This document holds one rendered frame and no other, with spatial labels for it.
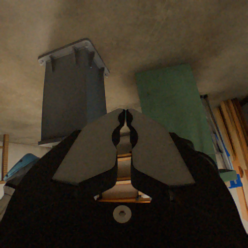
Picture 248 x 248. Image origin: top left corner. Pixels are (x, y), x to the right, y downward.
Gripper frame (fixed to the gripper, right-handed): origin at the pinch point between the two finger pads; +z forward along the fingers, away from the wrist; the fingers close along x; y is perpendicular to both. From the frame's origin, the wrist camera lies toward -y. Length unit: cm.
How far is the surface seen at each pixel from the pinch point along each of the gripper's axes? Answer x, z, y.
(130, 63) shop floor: 2, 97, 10
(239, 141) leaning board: 162, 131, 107
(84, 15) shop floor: -21, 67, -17
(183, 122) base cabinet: 40, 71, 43
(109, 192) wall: -37, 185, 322
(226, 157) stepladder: 117, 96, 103
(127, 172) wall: 6, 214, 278
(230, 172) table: 69, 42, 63
